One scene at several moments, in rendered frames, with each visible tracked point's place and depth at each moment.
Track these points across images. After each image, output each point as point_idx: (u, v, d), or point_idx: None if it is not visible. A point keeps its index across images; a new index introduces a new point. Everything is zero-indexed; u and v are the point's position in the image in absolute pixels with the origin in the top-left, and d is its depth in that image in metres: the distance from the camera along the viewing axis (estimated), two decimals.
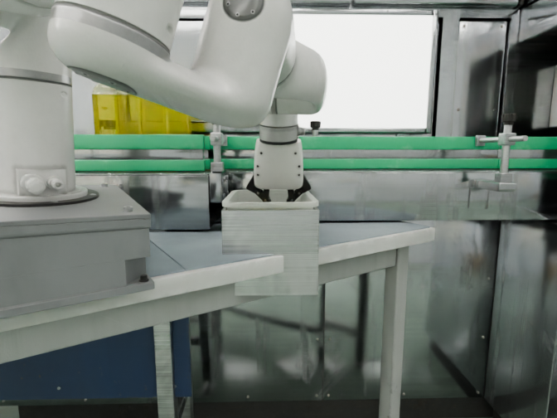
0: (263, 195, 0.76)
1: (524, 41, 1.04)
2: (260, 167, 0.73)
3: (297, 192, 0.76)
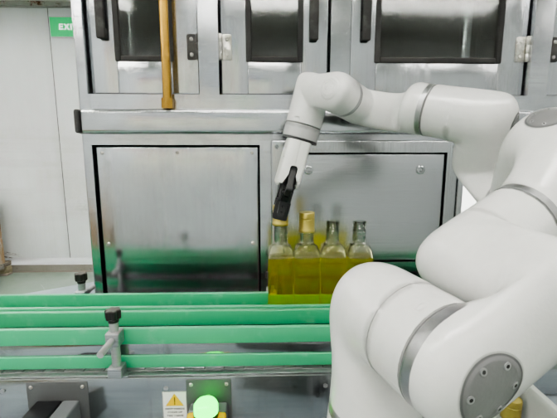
0: (292, 195, 0.76)
1: None
2: (305, 167, 0.74)
3: None
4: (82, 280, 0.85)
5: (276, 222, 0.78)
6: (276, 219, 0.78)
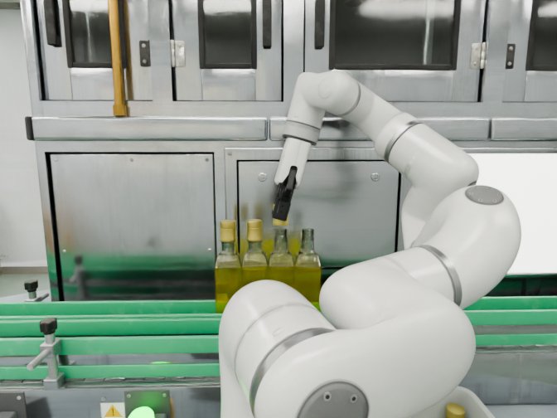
0: (292, 195, 0.76)
1: None
2: (305, 166, 0.74)
3: None
4: (31, 289, 0.85)
5: (223, 239, 0.78)
6: (223, 235, 0.78)
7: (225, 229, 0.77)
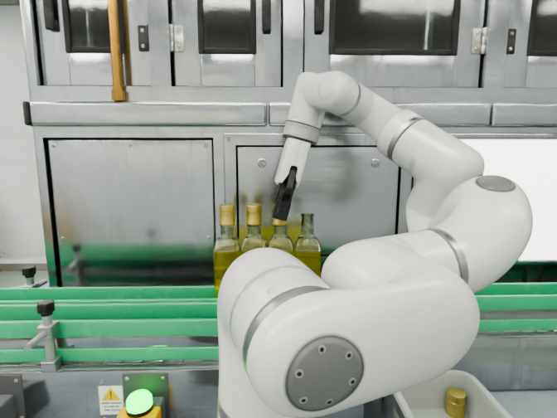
0: (293, 195, 0.75)
1: None
2: (305, 167, 0.74)
3: None
4: (30, 274, 0.84)
5: (222, 222, 0.77)
6: (222, 220, 0.77)
7: (225, 212, 0.77)
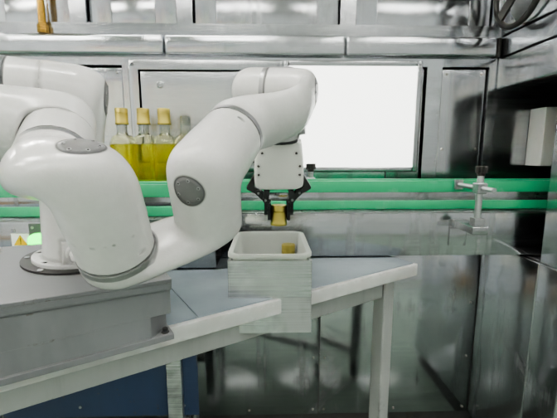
0: (263, 195, 0.76)
1: (501, 88, 1.15)
2: (261, 167, 0.72)
3: (297, 192, 0.76)
4: None
5: (116, 121, 0.99)
6: (116, 119, 0.99)
7: (118, 113, 0.99)
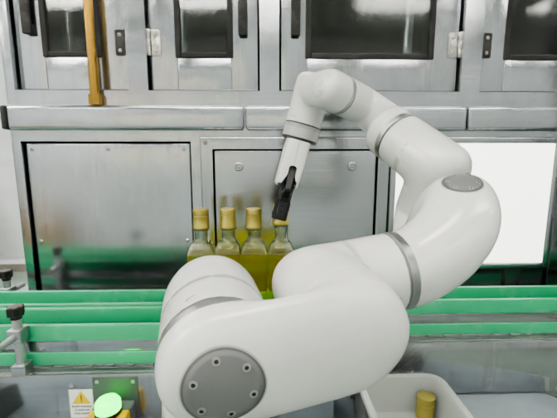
0: (292, 195, 0.76)
1: None
2: (304, 167, 0.74)
3: None
4: (6, 278, 0.85)
5: (196, 226, 0.78)
6: (196, 223, 0.78)
7: (198, 216, 0.77)
